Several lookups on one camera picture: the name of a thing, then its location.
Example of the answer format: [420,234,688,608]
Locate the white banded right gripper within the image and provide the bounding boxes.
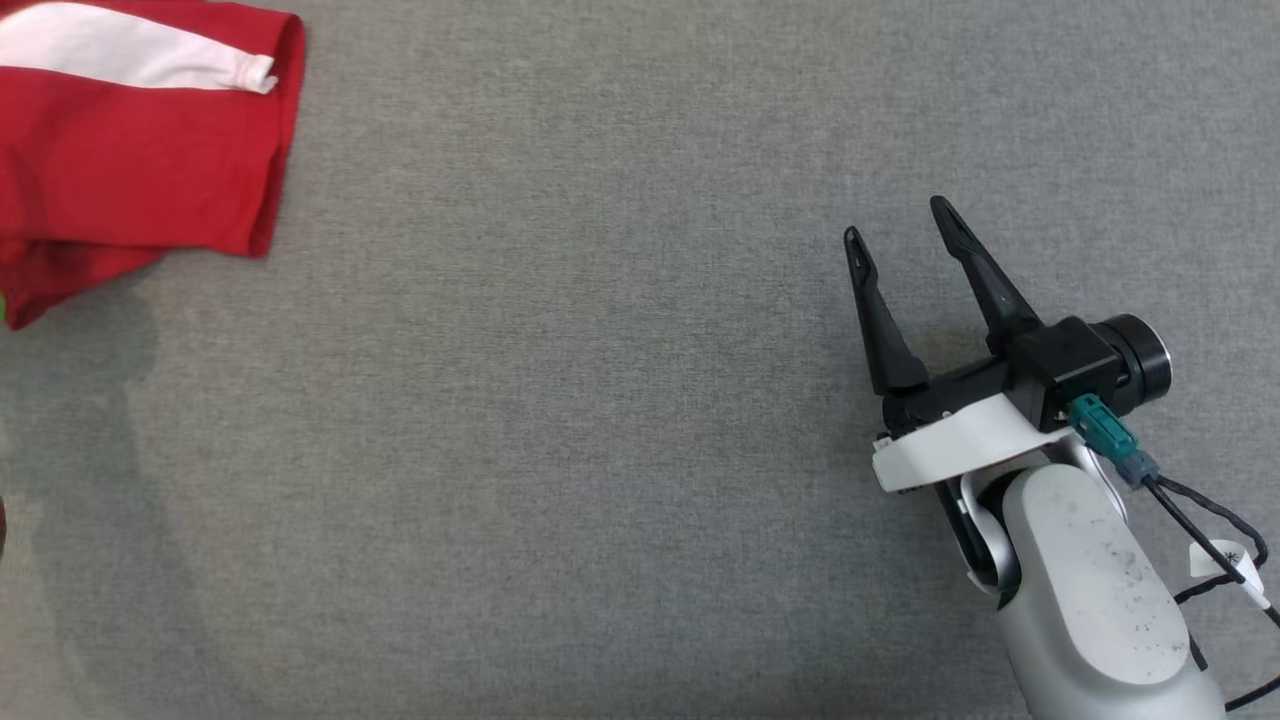
[842,195,1077,592]

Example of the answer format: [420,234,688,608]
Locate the red shorts with white stripe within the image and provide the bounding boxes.
[0,0,307,332]

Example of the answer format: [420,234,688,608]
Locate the teal right camera cable connector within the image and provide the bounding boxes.
[1066,394,1162,490]

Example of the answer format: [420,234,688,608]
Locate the white cable label tag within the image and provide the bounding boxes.
[1188,538,1273,609]

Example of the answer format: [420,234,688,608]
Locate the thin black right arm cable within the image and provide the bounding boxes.
[1143,474,1280,713]

